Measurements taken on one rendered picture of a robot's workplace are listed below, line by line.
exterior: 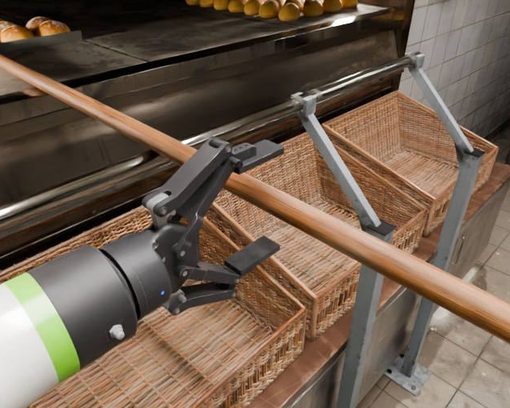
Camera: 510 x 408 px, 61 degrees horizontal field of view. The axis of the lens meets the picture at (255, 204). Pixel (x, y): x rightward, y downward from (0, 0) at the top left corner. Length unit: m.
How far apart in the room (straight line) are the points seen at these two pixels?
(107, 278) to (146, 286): 0.04
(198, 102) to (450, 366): 1.41
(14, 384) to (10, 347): 0.03
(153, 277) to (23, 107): 0.65
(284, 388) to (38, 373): 0.77
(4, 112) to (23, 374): 0.68
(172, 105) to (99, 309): 0.87
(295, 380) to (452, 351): 1.07
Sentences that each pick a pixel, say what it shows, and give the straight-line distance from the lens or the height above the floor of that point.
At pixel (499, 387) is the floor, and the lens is 1.99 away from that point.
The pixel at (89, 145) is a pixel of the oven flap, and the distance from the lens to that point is 1.07.
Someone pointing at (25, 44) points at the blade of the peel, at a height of 1.19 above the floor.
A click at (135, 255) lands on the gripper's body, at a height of 1.22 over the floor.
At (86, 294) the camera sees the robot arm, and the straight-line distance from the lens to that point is 0.36.
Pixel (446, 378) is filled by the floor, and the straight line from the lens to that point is 1.93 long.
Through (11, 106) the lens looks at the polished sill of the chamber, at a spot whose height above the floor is 1.17.
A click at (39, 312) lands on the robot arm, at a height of 1.23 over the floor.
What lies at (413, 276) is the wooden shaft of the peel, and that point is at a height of 1.20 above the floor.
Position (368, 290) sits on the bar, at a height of 0.80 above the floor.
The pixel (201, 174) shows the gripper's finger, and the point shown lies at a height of 1.27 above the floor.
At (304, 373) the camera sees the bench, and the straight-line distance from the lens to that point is 1.09.
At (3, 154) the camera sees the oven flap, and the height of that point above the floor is 1.07.
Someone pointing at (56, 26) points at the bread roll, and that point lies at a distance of 1.43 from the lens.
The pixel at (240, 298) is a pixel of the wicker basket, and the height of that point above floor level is 0.63.
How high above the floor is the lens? 1.46
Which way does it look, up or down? 33 degrees down
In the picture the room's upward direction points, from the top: straight up
